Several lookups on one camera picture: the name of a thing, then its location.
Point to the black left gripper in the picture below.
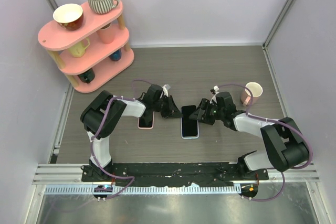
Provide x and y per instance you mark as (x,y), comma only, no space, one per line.
(172,110)

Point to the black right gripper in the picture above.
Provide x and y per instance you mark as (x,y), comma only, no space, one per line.
(203,118)

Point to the black phone gold edge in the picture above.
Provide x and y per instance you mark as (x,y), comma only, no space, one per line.
(189,124)

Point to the light blue phone case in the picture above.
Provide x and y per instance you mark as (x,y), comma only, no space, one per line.
(189,137)

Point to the pink phone case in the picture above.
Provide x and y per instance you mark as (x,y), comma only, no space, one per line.
(145,128)

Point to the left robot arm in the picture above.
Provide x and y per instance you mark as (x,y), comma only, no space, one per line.
(102,116)

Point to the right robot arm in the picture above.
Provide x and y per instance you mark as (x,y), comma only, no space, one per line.
(285,146)

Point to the pink mug on table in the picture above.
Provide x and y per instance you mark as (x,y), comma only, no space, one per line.
(252,92)

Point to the blue cup on shelf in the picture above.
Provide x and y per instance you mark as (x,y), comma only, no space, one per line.
(116,56)

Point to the black cup on shelf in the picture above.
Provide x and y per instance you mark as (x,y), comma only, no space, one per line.
(87,76)

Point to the pink three-tier shelf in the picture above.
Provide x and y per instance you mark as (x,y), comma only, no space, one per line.
(93,54)

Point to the pink cup on shelf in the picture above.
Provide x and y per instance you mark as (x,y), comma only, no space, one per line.
(106,34)

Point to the yellow mug on shelf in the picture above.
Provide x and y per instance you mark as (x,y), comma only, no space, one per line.
(79,49)

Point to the grey striped mug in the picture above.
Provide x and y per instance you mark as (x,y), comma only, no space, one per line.
(103,6)

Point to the red white bowl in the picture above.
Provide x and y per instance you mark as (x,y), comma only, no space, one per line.
(69,16)

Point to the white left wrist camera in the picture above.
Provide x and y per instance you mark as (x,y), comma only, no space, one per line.
(166,88)

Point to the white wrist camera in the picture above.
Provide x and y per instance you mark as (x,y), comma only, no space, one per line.
(166,88)
(214,91)

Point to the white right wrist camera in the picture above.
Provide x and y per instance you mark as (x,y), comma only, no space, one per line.
(214,91)

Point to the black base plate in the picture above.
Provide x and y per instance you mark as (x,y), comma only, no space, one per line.
(171,174)

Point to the white slotted cable duct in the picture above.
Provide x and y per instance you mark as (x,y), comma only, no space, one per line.
(99,190)

